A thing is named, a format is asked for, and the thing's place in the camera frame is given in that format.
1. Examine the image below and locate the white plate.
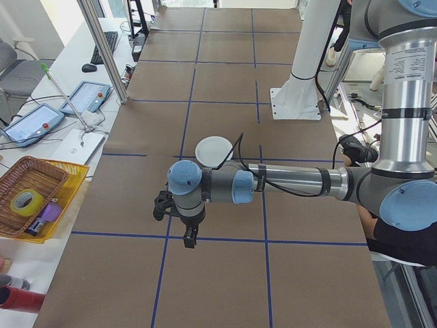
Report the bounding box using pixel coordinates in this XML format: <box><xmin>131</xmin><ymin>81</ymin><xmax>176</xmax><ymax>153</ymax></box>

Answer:
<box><xmin>195</xmin><ymin>136</ymin><xmax>235</xmax><ymax>169</ymax></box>

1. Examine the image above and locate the bare person forearm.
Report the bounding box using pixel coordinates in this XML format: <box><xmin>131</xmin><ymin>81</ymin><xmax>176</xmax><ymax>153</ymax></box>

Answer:
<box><xmin>357</xmin><ymin>206</ymin><xmax>379</xmax><ymax>240</ymax></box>

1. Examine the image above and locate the yellow plastic basket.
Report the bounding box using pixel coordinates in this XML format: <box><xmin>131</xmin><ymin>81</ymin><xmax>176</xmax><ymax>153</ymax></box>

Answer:
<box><xmin>0</xmin><ymin>159</ymin><xmax>90</xmax><ymax>244</ymax></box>

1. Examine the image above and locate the purple box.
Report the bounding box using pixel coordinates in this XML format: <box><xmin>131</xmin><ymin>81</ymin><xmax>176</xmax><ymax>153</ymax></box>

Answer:
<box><xmin>40</xmin><ymin>202</ymin><xmax>64</xmax><ymax>223</ymax></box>

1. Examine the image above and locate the silver laptop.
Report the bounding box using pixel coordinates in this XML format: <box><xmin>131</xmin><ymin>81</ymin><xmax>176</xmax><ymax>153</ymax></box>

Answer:
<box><xmin>49</xmin><ymin>128</ymin><xmax>106</xmax><ymax>165</ymax></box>

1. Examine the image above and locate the black labelled battery pack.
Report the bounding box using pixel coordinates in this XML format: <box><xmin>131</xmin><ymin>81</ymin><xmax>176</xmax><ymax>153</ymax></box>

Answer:
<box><xmin>24</xmin><ymin>218</ymin><xmax>47</xmax><ymax>236</ymax></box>

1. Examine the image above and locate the yellow tape roll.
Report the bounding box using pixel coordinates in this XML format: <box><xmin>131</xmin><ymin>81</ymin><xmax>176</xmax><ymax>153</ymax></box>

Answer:
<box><xmin>10</xmin><ymin>189</ymin><xmax>45</xmax><ymax>218</ymax></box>

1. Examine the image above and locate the blue teach pendant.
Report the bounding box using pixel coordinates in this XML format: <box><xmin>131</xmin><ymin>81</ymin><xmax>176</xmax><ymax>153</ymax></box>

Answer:
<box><xmin>58</xmin><ymin>81</ymin><xmax>113</xmax><ymax>116</ymax></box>
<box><xmin>0</xmin><ymin>102</ymin><xmax>66</xmax><ymax>148</ymax></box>

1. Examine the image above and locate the brown wicker basket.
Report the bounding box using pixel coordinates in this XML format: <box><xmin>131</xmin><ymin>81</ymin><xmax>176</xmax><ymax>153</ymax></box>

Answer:
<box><xmin>0</xmin><ymin>156</ymin><xmax>69</xmax><ymax>237</ymax></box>

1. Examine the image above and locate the red cylinder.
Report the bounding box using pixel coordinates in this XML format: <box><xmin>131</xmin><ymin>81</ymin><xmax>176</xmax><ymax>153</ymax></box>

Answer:
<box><xmin>0</xmin><ymin>286</ymin><xmax>46</xmax><ymax>314</ymax></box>

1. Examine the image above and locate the grey roll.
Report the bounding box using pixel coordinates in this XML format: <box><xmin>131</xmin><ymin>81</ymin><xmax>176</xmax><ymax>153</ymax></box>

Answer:
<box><xmin>0</xmin><ymin>273</ymin><xmax>31</xmax><ymax>290</ymax></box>

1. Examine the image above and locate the metal rod with green tip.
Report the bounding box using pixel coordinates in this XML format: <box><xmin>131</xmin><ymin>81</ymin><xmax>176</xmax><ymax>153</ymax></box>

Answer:
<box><xmin>40</xmin><ymin>61</ymin><xmax>95</xmax><ymax>134</ymax></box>

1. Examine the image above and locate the black power adapter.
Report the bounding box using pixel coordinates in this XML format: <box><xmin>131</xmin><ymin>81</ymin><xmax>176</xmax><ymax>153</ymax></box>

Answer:
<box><xmin>131</xmin><ymin>33</ymin><xmax>147</xmax><ymax>62</ymax></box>

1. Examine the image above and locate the black keyboard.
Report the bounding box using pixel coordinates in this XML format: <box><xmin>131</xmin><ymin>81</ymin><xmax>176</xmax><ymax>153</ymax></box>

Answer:
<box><xmin>90</xmin><ymin>31</ymin><xmax>119</xmax><ymax>66</ymax></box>

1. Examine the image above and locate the person in black shirt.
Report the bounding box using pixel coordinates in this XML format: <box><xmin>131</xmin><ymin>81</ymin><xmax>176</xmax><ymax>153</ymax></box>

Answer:
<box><xmin>371</xmin><ymin>218</ymin><xmax>437</xmax><ymax>268</ymax></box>

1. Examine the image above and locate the white sneaker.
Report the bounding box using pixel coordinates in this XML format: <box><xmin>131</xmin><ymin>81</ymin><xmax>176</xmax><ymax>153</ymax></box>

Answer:
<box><xmin>369</xmin><ymin>64</ymin><xmax>386</xmax><ymax>92</ymax></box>
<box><xmin>325</xmin><ymin>46</ymin><xmax>339</xmax><ymax>68</ymax></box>

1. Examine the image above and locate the grey office chair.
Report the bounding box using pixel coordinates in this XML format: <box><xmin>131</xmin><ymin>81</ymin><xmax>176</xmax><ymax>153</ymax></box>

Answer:
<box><xmin>0</xmin><ymin>37</ymin><xmax>55</xmax><ymax>100</ymax></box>

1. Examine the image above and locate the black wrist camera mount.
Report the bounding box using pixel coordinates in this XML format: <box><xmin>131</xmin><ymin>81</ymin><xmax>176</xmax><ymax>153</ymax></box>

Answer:
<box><xmin>152</xmin><ymin>191</ymin><xmax>173</xmax><ymax>221</ymax></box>

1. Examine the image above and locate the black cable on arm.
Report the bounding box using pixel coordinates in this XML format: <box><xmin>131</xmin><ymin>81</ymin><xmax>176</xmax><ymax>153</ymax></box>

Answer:
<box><xmin>218</xmin><ymin>132</ymin><xmax>325</xmax><ymax>197</ymax></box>

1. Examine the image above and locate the aluminium profile post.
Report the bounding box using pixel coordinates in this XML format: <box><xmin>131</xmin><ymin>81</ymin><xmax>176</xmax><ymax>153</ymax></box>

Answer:
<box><xmin>76</xmin><ymin>0</ymin><xmax>130</xmax><ymax>104</ymax></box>

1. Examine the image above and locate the black cable on pedestal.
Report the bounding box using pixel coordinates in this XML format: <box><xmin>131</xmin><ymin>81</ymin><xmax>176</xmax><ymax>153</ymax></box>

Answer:
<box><xmin>313</xmin><ymin>0</ymin><xmax>346</xmax><ymax>113</ymax></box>

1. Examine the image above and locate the white pedestal with base plate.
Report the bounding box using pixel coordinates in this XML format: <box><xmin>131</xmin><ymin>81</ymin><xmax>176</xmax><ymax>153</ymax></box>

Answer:
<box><xmin>269</xmin><ymin>0</ymin><xmax>344</xmax><ymax>121</ymax></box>

